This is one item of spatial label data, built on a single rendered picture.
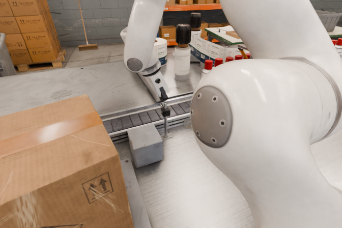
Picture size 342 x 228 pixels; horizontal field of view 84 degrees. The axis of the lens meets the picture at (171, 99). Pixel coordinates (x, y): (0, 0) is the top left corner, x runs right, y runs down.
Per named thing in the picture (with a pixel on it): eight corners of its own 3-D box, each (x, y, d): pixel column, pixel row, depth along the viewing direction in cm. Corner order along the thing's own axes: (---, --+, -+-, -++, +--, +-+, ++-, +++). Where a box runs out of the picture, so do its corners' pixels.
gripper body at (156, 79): (163, 67, 66) (173, 91, 73) (154, 58, 74) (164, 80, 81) (144, 77, 65) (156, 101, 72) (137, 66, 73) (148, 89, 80)
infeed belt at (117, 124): (320, 74, 125) (323, 68, 123) (334, 79, 119) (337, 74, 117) (27, 147, 71) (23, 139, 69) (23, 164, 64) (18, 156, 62)
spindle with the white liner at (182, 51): (184, 73, 117) (187, 22, 101) (192, 79, 110) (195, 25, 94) (171, 76, 114) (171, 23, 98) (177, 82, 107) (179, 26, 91)
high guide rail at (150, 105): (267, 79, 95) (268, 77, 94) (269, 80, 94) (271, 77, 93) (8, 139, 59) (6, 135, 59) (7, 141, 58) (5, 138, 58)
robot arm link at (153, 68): (162, 61, 65) (165, 68, 67) (153, 53, 72) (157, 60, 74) (140, 73, 64) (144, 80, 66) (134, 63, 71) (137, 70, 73)
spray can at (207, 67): (206, 98, 93) (210, 57, 82) (211, 104, 89) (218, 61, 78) (196, 101, 91) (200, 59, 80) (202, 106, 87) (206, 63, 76)
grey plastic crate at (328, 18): (307, 26, 277) (312, 9, 265) (334, 32, 245) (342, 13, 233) (273, 28, 261) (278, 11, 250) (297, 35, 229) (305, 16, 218)
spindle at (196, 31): (195, 51, 150) (198, 11, 134) (201, 55, 143) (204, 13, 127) (185, 52, 147) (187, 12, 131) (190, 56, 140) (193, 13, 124)
